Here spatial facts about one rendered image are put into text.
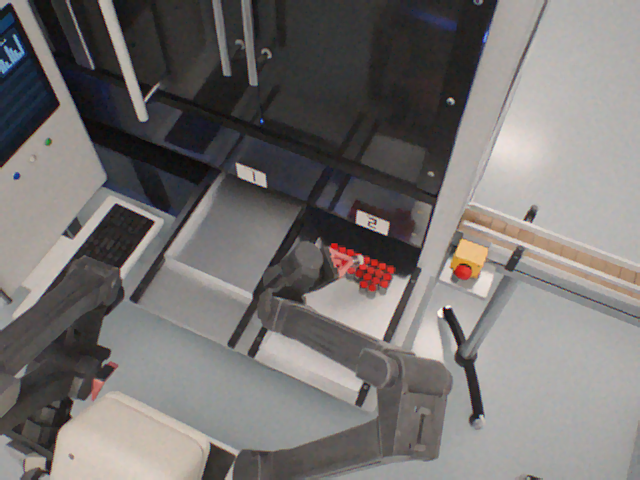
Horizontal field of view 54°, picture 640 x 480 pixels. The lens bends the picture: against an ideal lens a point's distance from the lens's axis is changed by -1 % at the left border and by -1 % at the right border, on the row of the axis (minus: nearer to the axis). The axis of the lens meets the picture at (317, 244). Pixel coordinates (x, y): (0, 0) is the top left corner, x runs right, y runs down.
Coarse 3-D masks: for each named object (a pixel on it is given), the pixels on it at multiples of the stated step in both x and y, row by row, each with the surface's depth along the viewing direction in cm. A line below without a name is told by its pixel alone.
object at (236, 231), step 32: (224, 192) 179; (256, 192) 179; (192, 224) 173; (224, 224) 174; (256, 224) 174; (288, 224) 174; (192, 256) 168; (224, 256) 169; (256, 256) 169; (256, 288) 161
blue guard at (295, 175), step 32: (96, 96) 167; (128, 96) 160; (128, 128) 174; (160, 128) 166; (192, 128) 159; (224, 128) 153; (224, 160) 165; (256, 160) 158; (288, 160) 152; (288, 192) 164; (320, 192) 157; (352, 192) 151; (384, 192) 146; (416, 224) 150
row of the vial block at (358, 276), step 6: (348, 270) 162; (354, 270) 162; (360, 270) 162; (342, 276) 164; (348, 276) 163; (354, 276) 163; (360, 276) 161; (366, 276) 161; (354, 282) 164; (372, 282) 160; (378, 282) 160; (384, 282) 160; (378, 288) 162; (384, 288) 160; (384, 294) 163
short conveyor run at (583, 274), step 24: (480, 216) 170; (504, 216) 165; (528, 216) 166; (504, 240) 163; (528, 240) 166; (552, 240) 166; (504, 264) 167; (528, 264) 162; (552, 264) 163; (576, 264) 158; (600, 264) 163; (624, 264) 160; (552, 288) 166; (576, 288) 162; (600, 288) 159; (624, 288) 158; (600, 312) 165; (624, 312) 161
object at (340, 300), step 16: (320, 240) 169; (336, 288) 164; (352, 288) 164; (400, 288) 164; (320, 304) 162; (336, 304) 162; (352, 304) 162; (368, 304) 162; (384, 304) 162; (352, 320) 160; (368, 320) 160; (384, 320) 160; (272, 336) 157; (272, 352) 152; (288, 352) 155; (304, 352) 155; (304, 368) 150; (320, 368) 153; (336, 368) 153; (336, 384) 149; (352, 384) 151
